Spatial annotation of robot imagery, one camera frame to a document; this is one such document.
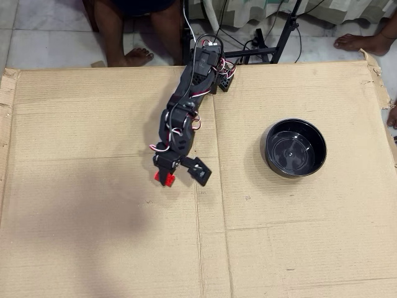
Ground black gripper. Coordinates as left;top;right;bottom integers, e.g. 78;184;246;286
152;150;182;187

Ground red lego block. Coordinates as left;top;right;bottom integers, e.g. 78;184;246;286
153;171;176;188

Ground brown cardboard sheet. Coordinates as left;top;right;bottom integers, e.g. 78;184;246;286
0;49;397;298

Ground black round bowl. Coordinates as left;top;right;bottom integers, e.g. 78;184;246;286
265;118;328;179

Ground bare lower leg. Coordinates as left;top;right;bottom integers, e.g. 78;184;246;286
151;0;184;66

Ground bare leg with foot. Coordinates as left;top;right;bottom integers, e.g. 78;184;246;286
92;0;155;68

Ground white pole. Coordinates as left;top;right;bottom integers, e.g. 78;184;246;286
202;0;220;32

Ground dark shorts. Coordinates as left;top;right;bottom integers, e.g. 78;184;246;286
110;0;182;17

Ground black tripod stand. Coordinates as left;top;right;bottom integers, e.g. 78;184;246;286
223;0;303;65

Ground bare foot of bystander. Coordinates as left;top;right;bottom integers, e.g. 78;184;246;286
386;99;397;128
334;18;397;56

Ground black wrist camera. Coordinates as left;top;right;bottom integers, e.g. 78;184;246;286
181;156;213;187

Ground white cable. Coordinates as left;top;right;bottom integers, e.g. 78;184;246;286
182;0;199;44

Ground black cable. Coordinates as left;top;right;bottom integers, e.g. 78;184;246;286
215;0;230;37
293;23;303;64

